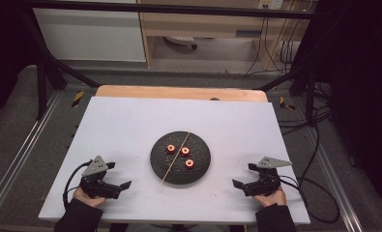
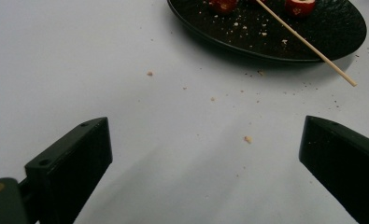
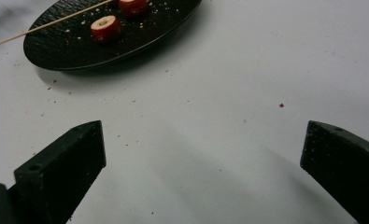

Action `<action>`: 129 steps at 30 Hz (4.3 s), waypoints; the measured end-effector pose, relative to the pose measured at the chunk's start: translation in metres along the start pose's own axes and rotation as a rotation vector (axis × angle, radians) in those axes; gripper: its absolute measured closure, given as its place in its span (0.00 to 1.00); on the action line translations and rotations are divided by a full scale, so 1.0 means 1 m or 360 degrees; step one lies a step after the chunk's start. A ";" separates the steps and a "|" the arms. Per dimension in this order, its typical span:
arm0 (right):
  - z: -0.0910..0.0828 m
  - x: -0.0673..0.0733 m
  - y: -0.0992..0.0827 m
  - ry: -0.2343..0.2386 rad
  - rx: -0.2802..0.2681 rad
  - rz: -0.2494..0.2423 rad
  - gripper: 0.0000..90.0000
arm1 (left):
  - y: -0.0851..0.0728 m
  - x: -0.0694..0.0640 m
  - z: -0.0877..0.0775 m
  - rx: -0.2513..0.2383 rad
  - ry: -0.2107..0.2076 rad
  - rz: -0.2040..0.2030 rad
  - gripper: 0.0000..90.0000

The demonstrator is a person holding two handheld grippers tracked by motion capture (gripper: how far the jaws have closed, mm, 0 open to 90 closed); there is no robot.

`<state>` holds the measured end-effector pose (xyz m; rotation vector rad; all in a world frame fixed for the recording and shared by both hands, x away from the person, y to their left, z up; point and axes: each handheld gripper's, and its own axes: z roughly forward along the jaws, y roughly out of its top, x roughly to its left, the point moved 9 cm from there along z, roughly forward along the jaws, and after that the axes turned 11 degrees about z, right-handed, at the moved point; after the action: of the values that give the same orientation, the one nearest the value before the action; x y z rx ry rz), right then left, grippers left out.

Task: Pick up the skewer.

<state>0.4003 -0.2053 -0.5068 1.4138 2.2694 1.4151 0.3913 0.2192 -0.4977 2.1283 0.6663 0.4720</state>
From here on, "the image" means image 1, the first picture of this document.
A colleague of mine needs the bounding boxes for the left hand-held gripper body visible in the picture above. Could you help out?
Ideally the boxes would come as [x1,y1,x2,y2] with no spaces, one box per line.
[78,155,122,199]

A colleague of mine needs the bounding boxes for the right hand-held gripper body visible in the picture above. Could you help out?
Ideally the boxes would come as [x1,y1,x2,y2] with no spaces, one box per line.
[243,156,293,197]

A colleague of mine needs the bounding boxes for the black round plate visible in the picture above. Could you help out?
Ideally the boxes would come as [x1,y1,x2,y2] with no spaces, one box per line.
[150,130,212,186]

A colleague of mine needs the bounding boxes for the thin bamboo skewer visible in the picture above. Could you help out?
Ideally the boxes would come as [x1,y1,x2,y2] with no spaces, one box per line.
[160,130,191,187]

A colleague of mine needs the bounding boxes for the person's left hand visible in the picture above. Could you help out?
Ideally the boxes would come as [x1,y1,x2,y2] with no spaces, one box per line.
[73,188,107,209]

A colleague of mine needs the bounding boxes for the person's right hand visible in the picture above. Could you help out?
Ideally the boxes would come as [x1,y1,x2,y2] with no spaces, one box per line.
[253,188,287,208]

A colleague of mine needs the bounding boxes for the white board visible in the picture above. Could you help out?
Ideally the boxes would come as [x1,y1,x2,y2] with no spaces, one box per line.
[38,96,311,225]

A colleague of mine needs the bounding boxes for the wooden table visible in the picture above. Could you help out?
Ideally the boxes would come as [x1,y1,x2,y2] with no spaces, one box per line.
[95,84,269,103]

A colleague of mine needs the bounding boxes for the white cabinet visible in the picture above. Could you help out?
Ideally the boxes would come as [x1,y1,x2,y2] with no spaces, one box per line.
[32,0,147,63]

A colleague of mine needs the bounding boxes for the black curtain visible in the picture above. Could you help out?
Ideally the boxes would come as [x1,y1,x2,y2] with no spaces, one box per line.
[310,0,382,209]
[0,0,40,133]

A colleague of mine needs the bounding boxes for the white chair base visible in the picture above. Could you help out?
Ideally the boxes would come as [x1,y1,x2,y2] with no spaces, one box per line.
[162,35,199,50]

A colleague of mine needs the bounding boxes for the light wooden desk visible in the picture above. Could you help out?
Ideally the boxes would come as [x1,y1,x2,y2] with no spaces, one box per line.
[136,0,312,71]

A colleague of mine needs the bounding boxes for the left hand-held gripper cable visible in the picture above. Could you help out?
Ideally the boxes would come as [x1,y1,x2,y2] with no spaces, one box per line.
[62,159,93,211]

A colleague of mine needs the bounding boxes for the hand-held gripper cable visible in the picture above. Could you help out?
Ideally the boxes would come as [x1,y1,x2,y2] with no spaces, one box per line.
[62,159,93,211]
[278,175,341,224]

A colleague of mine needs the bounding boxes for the right hand-held gripper cable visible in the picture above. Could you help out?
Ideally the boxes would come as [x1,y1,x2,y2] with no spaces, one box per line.
[278,175,341,224]

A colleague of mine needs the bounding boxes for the aluminium floor rail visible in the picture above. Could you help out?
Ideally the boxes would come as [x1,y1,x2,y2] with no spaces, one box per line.
[0,91,63,220]
[307,127,365,232]

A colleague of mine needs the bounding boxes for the black floor cables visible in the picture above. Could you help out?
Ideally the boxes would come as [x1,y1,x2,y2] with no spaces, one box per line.
[276,81,332,137]

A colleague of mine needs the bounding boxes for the hanging black cable bundle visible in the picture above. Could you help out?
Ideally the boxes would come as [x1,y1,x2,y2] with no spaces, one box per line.
[244,14,297,77]

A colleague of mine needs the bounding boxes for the white wall socket strip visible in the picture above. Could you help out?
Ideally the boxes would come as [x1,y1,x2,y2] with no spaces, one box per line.
[257,0,285,11]

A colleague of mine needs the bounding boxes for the black metal frame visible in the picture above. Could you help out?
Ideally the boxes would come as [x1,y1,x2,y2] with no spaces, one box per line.
[18,0,318,124]

